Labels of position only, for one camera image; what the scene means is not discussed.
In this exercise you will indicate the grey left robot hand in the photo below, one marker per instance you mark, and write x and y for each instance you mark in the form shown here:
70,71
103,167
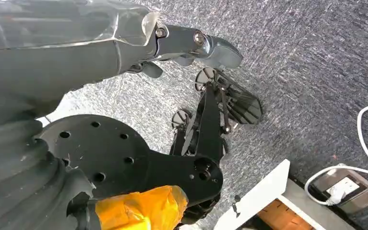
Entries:
59,60

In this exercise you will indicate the white plug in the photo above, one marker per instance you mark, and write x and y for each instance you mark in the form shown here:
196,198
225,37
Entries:
335,196

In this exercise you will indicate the floor socket box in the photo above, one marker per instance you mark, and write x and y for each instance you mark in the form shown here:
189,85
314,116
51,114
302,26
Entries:
358,190

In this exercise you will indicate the white desk panel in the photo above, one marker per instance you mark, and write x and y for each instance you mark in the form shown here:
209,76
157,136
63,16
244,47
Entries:
260,196

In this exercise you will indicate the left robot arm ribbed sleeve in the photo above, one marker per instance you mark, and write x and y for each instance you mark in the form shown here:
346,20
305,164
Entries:
15,181

